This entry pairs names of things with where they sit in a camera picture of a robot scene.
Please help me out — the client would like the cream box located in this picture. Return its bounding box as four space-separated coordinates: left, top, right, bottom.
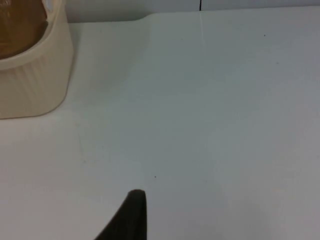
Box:
0 0 74 120

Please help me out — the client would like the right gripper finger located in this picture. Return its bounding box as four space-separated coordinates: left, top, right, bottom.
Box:
93 189 148 240

